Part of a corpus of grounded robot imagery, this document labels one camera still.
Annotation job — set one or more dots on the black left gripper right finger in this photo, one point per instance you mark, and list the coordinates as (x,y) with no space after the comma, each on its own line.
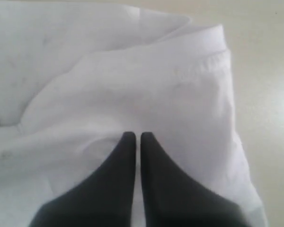
(174,199)

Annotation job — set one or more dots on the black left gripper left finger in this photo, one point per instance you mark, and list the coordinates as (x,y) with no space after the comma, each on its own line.
(104,199)

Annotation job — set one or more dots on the white t-shirt red logo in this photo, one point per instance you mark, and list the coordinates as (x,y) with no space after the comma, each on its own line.
(75,75)

